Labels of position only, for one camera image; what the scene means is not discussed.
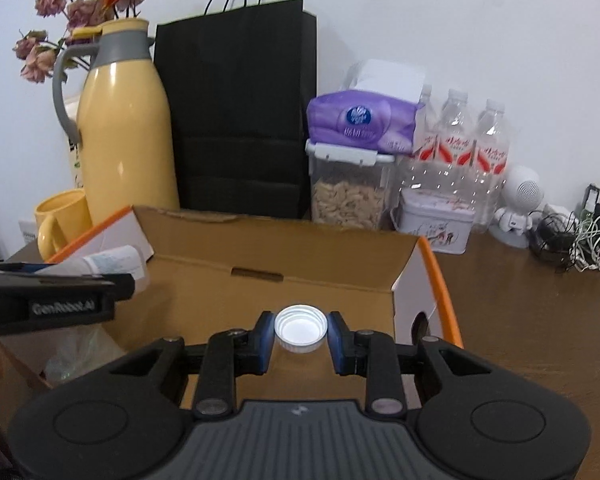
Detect printed tin box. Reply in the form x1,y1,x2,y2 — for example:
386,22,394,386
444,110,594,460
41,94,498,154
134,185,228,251
391,187,477,256

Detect black charger with cable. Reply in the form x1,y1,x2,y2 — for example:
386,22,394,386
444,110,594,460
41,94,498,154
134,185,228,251
530,210,578,271

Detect white cable tangle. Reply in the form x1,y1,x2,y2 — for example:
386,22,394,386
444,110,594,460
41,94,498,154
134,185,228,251
570,215,600,273

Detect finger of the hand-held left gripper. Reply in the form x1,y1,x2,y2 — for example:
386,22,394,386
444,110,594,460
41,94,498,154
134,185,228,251
45,273,136,302

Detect white bottle cap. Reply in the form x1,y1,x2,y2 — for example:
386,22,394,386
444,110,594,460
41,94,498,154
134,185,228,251
274,305,328,356

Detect white carton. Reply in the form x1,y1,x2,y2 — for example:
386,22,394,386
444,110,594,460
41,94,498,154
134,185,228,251
62,95,86,188

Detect yellow thermos jug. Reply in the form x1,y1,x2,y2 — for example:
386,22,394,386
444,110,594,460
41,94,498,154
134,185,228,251
52,18,181,226

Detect yellow mug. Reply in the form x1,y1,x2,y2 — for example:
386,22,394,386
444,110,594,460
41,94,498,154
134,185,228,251
34,189,93,261

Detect white robot-shaped speaker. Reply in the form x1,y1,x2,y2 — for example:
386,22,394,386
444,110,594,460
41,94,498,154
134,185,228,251
490,164,543,250

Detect blue box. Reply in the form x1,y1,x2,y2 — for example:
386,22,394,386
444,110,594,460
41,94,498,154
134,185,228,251
2,261,56,276

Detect clear container of seeds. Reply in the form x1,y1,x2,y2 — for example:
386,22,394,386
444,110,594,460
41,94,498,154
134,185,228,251
305,139,397,231

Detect cardboard box with orange edge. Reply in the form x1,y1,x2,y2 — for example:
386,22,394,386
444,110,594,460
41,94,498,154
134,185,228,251
0,204,465,411

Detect purple tissue pack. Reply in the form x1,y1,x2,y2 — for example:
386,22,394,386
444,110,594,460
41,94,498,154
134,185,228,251
307,59,427,156

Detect clear plastic bag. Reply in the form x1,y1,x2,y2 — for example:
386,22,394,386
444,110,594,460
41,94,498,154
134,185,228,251
42,327,126,386

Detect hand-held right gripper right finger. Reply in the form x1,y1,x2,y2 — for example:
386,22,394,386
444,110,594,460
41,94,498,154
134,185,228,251
327,311,486,418

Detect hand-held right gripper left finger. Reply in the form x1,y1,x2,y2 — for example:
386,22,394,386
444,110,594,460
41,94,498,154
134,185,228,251
107,310,276,421

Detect black paper bag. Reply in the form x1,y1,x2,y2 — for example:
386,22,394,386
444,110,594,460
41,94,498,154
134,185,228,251
152,0,318,221

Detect dried pink flowers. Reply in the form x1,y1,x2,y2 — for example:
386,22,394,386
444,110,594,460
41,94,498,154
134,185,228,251
14,0,148,85

